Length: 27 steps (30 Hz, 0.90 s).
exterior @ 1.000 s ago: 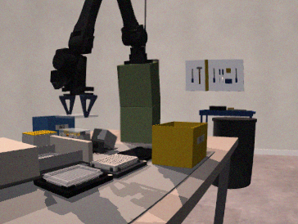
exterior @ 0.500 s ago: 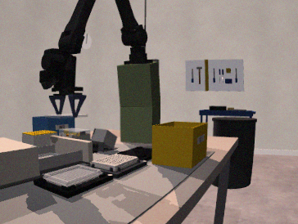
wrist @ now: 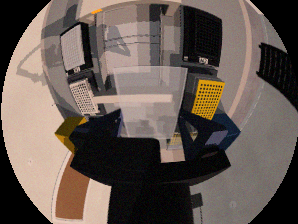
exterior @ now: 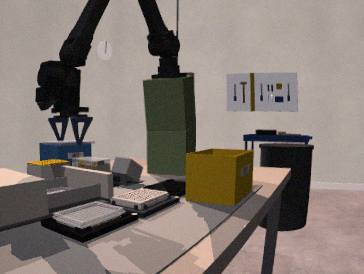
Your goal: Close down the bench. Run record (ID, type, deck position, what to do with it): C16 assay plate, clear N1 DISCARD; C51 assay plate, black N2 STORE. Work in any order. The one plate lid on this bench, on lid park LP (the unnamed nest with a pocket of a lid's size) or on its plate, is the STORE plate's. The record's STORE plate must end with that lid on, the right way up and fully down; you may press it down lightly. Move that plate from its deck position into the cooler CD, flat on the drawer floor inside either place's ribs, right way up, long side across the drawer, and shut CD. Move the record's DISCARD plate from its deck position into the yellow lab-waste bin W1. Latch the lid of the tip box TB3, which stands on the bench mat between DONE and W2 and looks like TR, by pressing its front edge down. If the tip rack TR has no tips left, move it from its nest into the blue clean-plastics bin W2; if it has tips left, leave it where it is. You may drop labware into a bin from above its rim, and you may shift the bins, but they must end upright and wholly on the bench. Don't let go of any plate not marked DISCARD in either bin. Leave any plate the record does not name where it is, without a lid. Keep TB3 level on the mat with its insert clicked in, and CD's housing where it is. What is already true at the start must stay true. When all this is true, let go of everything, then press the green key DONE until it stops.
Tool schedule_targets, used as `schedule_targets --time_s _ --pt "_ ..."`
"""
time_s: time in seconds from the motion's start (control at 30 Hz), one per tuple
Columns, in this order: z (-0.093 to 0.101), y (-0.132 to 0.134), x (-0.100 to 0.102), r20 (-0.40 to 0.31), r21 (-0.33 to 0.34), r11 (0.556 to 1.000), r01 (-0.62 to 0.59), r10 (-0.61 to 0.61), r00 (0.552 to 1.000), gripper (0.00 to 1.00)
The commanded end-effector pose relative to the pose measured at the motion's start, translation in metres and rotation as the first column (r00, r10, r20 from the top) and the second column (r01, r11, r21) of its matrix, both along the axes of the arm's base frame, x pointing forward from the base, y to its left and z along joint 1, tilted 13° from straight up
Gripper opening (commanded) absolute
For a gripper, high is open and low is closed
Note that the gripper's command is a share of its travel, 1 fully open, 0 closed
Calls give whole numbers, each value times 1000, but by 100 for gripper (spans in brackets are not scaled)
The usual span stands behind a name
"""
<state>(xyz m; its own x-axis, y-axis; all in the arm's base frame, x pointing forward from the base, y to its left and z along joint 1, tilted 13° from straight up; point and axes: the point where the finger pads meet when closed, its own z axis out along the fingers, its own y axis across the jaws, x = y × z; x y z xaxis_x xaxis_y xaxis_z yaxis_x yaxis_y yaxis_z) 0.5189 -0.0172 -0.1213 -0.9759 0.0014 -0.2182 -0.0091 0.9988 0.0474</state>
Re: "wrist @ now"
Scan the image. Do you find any clear plastic tip box lid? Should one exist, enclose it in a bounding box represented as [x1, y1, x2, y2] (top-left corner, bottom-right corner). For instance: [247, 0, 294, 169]
[166, 123, 198, 150]

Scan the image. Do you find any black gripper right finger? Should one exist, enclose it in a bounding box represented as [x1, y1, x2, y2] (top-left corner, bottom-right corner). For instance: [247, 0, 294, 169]
[178, 108, 228, 161]

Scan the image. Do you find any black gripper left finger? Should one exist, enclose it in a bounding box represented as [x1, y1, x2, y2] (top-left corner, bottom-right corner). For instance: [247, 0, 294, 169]
[73, 108, 123, 137]

